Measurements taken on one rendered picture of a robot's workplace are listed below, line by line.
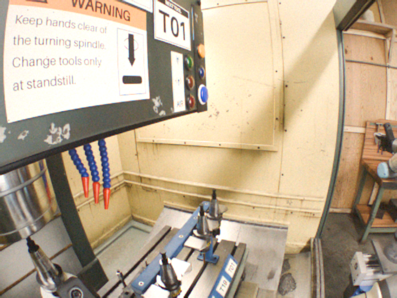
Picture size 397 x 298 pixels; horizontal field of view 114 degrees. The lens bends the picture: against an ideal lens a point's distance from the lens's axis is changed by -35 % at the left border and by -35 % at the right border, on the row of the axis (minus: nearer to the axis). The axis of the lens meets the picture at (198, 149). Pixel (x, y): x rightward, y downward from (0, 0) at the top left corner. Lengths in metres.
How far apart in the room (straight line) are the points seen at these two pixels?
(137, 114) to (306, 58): 0.94
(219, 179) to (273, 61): 0.73
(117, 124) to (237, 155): 0.98
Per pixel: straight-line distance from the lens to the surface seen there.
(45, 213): 0.32
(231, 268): 0.94
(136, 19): 0.24
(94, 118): 0.18
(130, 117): 0.21
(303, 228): 1.33
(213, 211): 0.73
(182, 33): 0.32
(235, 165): 1.16
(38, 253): 0.41
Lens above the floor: 1.65
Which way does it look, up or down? 16 degrees down
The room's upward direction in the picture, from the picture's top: 3 degrees counter-clockwise
